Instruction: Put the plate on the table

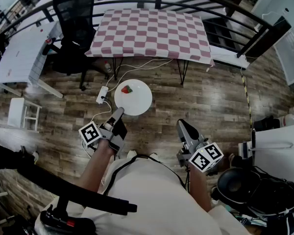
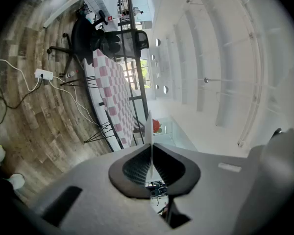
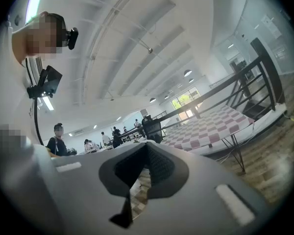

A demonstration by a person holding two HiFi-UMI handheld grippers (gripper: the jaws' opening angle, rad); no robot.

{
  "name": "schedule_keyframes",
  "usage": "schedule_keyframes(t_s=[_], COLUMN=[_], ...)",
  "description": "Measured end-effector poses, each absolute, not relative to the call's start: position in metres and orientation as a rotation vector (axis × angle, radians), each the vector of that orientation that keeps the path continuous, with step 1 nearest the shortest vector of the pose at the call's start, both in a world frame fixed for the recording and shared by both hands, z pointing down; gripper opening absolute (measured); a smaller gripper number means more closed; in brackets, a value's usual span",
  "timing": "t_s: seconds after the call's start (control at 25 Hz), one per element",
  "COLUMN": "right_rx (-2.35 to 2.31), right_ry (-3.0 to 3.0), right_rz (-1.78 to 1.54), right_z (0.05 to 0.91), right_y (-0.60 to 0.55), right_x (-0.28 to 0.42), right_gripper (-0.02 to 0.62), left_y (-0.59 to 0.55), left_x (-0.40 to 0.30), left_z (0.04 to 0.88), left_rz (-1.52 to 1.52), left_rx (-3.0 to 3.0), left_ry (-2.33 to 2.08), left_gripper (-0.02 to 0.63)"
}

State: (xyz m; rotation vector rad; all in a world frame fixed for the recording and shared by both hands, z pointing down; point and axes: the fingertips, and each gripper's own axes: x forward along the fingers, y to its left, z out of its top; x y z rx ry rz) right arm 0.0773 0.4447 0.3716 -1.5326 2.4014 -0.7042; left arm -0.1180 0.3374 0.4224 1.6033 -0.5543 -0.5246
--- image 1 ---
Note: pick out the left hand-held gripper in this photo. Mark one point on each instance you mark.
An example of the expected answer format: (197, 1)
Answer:
(112, 137)

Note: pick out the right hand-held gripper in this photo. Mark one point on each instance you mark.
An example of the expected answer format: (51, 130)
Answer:
(205, 157)

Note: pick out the white round plate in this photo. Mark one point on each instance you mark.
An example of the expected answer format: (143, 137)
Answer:
(137, 101)

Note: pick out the person's right forearm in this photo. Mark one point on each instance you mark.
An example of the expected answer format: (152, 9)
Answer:
(199, 187)

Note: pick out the person's left forearm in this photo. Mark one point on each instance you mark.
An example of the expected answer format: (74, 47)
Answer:
(93, 168)

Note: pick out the white power strip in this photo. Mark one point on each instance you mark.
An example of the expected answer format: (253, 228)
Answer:
(102, 95)

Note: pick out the red strawberry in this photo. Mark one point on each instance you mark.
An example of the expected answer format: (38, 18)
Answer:
(126, 89)

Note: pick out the person's white shoe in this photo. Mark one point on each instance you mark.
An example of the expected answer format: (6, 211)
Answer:
(131, 153)
(153, 155)

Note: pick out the red-capped bottle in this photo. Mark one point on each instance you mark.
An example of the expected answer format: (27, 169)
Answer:
(108, 67)

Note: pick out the black-legged table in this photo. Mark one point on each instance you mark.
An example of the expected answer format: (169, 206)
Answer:
(182, 81)

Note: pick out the yellow black striped strip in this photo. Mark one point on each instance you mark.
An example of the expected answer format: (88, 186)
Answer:
(247, 97)

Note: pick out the person's white shirt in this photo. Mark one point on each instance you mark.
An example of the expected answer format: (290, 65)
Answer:
(152, 199)

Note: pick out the red white checkered tablecloth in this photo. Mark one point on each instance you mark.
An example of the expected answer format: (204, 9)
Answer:
(152, 33)

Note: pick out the black chair armrest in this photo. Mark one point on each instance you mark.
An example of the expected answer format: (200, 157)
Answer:
(63, 188)

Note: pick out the black backpack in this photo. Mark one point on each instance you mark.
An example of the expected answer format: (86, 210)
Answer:
(257, 192)

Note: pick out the white side table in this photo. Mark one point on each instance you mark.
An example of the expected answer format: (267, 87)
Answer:
(279, 150)

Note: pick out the black mesh office chair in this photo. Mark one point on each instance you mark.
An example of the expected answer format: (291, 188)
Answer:
(74, 28)

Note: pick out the white step stool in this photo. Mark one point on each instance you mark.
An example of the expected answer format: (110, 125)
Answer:
(17, 112)

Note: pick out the black shelf unit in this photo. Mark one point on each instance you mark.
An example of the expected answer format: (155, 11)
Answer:
(223, 34)

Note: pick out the white bottle with red label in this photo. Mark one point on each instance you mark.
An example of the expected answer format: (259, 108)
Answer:
(292, 118)

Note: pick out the white grid-pattern desk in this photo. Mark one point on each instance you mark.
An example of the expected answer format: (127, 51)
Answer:
(22, 55)

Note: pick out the black controller with red button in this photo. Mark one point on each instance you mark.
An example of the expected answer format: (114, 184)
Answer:
(63, 223)

